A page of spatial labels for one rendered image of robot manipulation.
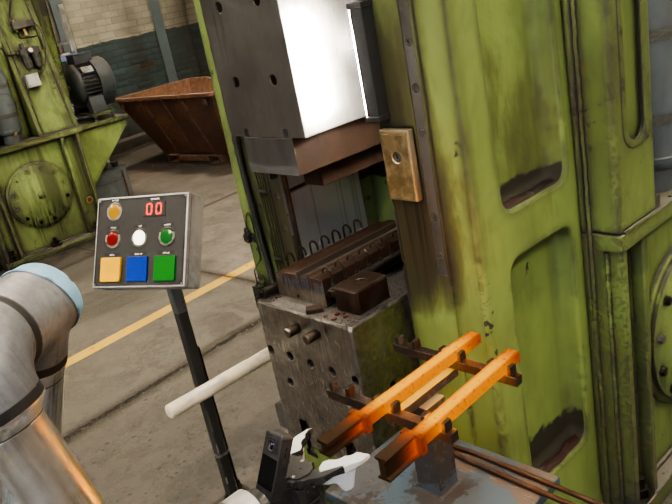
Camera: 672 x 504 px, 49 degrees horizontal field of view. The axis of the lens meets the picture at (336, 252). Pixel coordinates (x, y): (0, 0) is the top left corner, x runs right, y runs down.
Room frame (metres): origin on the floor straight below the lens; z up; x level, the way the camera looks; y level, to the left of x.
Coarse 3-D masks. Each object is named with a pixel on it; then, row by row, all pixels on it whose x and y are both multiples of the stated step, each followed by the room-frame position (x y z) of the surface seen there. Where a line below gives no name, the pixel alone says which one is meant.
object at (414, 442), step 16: (512, 352) 1.30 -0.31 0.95; (496, 368) 1.25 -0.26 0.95; (464, 384) 1.21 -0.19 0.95; (480, 384) 1.20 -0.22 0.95; (448, 400) 1.17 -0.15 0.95; (464, 400) 1.17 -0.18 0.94; (432, 416) 1.13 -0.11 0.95; (448, 416) 1.13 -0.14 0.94; (400, 432) 1.10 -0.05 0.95; (416, 432) 1.08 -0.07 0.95; (432, 432) 1.10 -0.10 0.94; (384, 448) 1.05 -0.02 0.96; (400, 448) 1.04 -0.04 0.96; (416, 448) 1.07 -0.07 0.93; (384, 464) 1.02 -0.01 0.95; (400, 464) 1.05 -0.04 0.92
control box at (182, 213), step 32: (128, 224) 2.18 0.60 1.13; (160, 224) 2.13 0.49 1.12; (192, 224) 2.11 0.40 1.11; (96, 256) 2.19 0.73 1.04; (128, 256) 2.13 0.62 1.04; (192, 256) 2.07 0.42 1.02; (96, 288) 2.15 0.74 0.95; (128, 288) 2.12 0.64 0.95; (160, 288) 2.09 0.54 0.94; (192, 288) 2.06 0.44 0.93
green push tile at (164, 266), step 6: (156, 258) 2.08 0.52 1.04; (162, 258) 2.07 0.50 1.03; (168, 258) 2.06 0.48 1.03; (174, 258) 2.05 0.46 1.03; (156, 264) 2.07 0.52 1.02; (162, 264) 2.06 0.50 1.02; (168, 264) 2.05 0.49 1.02; (174, 264) 2.04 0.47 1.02; (156, 270) 2.06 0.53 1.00; (162, 270) 2.05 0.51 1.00; (168, 270) 2.04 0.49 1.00; (174, 270) 2.03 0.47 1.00; (156, 276) 2.05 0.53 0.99; (162, 276) 2.04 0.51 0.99; (168, 276) 2.03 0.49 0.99; (174, 276) 2.03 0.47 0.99
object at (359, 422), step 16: (464, 336) 1.40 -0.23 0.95; (480, 336) 1.40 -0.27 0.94; (448, 352) 1.35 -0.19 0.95; (432, 368) 1.30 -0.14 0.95; (400, 384) 1.26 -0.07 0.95; (416, 384) 1.26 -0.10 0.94; (384, 400) 1.21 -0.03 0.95; (400, 400) 1.23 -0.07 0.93; (352, 416) 1.18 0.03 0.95; (368, 416) 1.16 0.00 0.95; (336, 432) 1.14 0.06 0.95; (352, 432) 1.16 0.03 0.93; (368, 432) 1.16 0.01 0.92; (336, 448) 1.12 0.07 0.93
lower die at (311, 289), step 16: (384, 224) 2.11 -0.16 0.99; (352, 240) 2.02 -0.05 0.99; (384, 240) 1.96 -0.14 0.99; (320, 256) 1.94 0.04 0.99; (384, 256) 1.91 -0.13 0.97; (288, 272) 1.87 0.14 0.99; (320, 272) 1.82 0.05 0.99; (336, 272) 1.79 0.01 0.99; (352, 272) 1.83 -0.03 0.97; (384, 272) 1.90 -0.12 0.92; (288, 288) 1.88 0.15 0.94; (304, 288) 1.82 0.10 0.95; (320, 288) 1.77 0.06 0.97
